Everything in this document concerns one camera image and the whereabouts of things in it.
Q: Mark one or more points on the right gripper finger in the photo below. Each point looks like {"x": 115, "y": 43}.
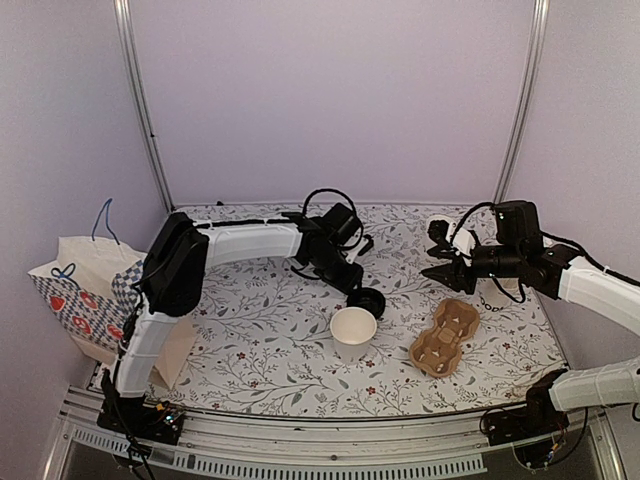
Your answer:
{"x": 442, "y": 274}
{"x": 446, "y": 252}

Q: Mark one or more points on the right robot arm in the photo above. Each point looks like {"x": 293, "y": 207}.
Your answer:
{"x": 559, "y": 269}

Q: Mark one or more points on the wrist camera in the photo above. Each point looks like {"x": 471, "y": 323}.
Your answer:
{"x": 342, "y": 226}
{"x": 465, "y": 242}

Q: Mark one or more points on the aluminium front rail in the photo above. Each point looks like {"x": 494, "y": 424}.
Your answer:
{"x": 229, "y": 446}

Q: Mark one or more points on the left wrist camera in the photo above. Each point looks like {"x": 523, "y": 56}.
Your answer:
{"x": 342, "y": 226}

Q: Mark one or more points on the aluminium frame post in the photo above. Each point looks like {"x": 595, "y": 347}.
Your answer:
{"x": 122, "y": 9}
{"x": 526, "y": 94}

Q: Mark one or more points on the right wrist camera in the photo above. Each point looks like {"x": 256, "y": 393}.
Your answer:
{"x": 465, "y": 242}

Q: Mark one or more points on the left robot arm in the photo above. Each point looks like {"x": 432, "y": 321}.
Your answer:
{"x": 173, "y": 273}

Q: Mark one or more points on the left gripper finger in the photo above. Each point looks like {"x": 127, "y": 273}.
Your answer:
{"x": 362, "y": 247}
{"x": 359, "y": 297}

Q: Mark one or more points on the right aluminium frame post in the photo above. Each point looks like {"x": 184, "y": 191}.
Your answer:
{"x": 526, "y": 94}

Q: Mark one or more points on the left aluminium frame post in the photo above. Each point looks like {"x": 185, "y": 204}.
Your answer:
{"x": 122, "y": 9}

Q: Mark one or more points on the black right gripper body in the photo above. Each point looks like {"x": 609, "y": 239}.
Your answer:
{"x": 472, "y": 283}

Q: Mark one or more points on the white cup holding straws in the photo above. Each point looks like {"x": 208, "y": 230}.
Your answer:
{"x": 492, "y": 298}

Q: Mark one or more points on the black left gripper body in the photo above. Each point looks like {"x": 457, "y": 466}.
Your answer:
{"x": 330, "y": 272}

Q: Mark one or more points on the brown cardboard cup carrier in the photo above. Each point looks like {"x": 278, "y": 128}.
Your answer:
{"x": 437, "y": 351}

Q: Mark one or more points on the white paper cup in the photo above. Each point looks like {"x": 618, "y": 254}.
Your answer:
{"x": 440, "y": 229}
{"x": 352, "y": 330}

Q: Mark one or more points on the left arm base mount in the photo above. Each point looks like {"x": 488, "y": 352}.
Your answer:
{"x": 161, "y": 422}

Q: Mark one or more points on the blue checkered paper bag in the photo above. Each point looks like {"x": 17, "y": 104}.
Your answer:
{"x": 88, "y": 288}

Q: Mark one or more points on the black plastic cup lid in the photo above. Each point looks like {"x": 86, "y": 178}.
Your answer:
{"x": 377, "y": 300}

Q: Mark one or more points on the floral patterned table mat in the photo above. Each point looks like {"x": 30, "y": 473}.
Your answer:
{"x": 263, "y": 343}

